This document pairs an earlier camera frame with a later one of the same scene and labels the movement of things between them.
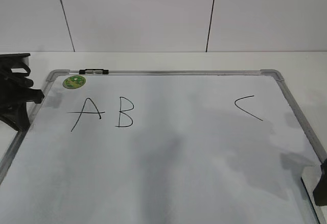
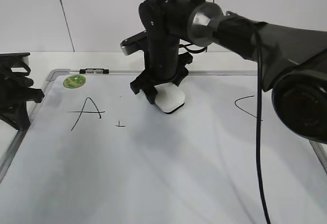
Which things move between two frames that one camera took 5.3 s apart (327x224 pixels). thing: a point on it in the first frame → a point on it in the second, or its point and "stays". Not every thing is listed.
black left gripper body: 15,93 stays
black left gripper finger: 36,95 stays
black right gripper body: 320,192 → 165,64
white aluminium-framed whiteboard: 215,146 stays
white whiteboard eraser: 310,176 → 169,97
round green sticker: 74,82 stays
